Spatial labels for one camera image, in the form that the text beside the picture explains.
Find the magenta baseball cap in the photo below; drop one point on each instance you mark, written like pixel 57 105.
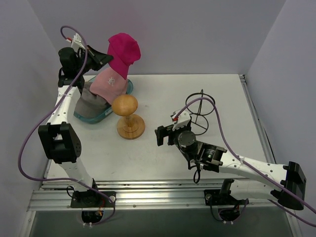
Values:
pixel 125 51

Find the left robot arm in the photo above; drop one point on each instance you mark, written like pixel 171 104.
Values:
pixel 59 140

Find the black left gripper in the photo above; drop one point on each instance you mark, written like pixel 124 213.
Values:
pixel 92 57

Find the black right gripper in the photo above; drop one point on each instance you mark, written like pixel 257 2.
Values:
pixel 169 135

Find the light pink baseball cap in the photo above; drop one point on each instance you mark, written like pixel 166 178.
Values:
pixel 109 85

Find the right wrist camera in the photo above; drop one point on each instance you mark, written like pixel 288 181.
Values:
pixel 180 121

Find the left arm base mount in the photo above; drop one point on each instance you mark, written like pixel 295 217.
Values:
pixel 91 199

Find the grey bucket hat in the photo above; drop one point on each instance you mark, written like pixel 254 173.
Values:
pixel 90 105

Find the aluminium frame rail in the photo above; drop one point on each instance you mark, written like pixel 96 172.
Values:
pixel 131 195

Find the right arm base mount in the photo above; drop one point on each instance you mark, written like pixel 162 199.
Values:
pixel 216 198

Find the black wire hat stand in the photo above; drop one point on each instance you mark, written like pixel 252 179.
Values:
pixel 199 118

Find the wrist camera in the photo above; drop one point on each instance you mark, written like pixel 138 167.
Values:
pixel 76 42
pixel 180 121

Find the wooden mushroom hat stand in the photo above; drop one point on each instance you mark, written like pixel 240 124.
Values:
pixel 130 126

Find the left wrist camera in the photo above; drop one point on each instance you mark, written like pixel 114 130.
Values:
pixel 76 42

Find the teal plastic basin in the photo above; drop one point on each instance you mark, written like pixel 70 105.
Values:
pixel 108 110

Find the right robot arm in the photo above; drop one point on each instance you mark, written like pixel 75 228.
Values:
pixel 282 183

